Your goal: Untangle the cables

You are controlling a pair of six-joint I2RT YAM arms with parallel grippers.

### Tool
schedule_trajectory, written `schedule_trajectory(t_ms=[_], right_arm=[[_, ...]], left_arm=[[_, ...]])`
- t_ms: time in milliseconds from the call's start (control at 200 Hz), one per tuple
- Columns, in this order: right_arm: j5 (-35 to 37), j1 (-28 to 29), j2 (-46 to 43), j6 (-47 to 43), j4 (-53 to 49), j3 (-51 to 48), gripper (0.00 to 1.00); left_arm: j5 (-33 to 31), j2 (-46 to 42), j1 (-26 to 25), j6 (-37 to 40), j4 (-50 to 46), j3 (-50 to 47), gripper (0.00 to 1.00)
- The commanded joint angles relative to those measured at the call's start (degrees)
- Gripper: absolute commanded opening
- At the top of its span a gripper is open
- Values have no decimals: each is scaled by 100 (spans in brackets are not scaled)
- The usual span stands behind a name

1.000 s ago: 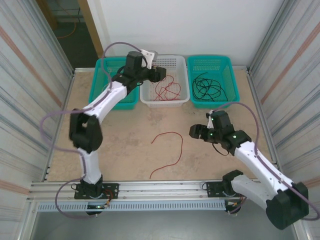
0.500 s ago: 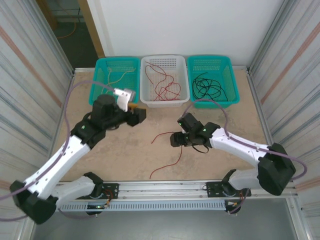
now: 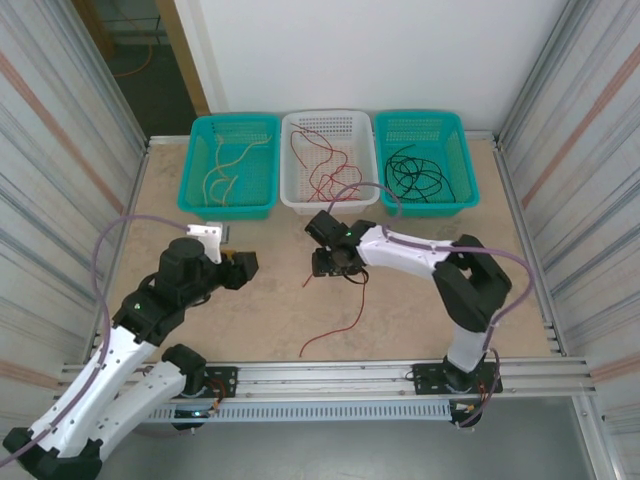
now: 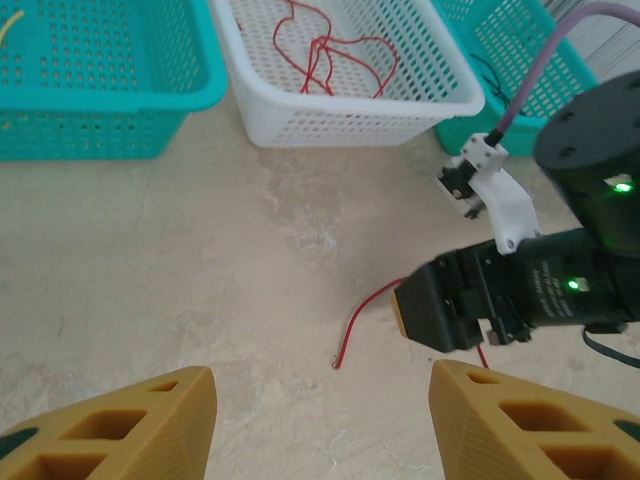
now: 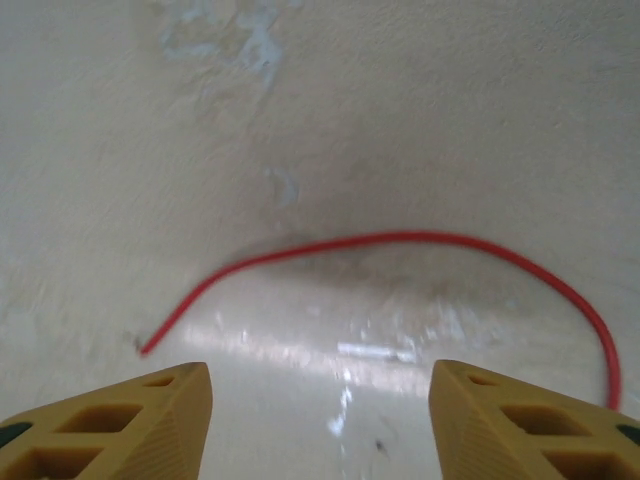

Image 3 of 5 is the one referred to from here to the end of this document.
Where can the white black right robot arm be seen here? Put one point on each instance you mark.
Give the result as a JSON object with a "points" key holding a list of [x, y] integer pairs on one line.
{"points": [[400, 260]]}

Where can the teal plastic basket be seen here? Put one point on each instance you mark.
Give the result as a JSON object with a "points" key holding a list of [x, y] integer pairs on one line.
{"points": [[260, 190], [465, 150]]}

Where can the white plastic basket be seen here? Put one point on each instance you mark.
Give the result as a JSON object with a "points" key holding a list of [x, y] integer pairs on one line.
{"points": [[360, 130]]}

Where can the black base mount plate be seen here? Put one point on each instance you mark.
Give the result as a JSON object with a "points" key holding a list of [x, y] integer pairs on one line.
{"points": [[425, 375], [225, 375]]}

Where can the aluminium table frame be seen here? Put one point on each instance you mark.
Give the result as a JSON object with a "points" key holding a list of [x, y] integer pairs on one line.
{"points": [[325, 372]]}

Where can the wooden door frame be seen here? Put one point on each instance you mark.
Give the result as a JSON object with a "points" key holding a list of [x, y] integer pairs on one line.
{"points": [[185, 60]]}

